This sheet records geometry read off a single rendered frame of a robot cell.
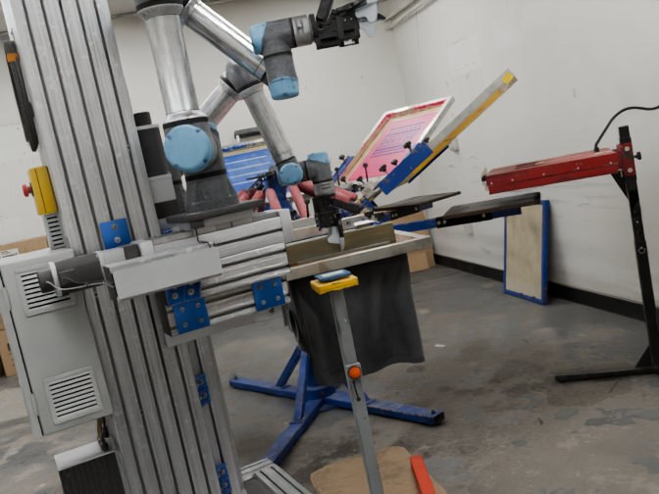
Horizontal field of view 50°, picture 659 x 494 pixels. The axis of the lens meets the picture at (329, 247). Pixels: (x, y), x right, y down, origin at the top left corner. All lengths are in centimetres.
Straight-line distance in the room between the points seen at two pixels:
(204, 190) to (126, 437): 74
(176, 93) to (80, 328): 68
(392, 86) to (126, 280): 598
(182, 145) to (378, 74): 577
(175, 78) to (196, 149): 18
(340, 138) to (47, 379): 561
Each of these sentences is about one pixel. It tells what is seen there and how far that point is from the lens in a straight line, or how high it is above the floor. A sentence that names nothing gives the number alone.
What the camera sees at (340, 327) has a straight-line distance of 224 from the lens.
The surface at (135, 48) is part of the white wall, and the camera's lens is 719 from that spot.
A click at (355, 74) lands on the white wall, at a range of 739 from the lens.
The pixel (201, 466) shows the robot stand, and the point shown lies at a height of 51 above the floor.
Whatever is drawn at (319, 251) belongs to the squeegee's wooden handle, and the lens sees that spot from 253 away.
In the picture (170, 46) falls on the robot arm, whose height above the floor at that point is 167.
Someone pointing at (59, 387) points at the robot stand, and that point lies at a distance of 203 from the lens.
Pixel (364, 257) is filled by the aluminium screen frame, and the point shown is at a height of 97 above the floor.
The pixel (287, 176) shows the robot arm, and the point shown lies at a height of 130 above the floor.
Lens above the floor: 133
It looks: 7 degrees down
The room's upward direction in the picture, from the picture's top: 11 degrees counter-clockwise
